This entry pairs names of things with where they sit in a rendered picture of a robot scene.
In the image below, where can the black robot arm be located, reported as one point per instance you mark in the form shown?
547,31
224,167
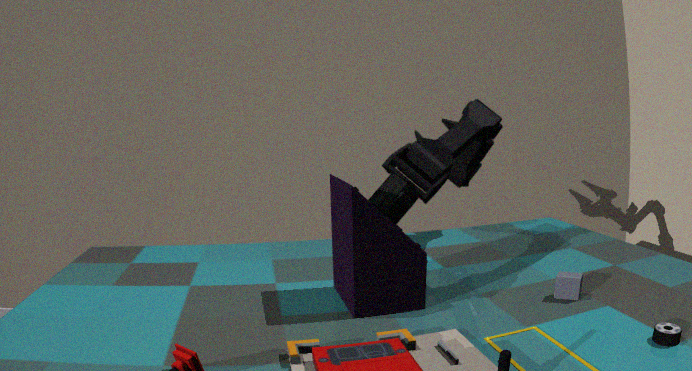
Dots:
455,155

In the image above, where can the black toy tyre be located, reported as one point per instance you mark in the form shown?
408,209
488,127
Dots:
667,334

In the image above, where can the yellow rectangular outline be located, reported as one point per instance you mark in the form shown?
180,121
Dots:
545,335

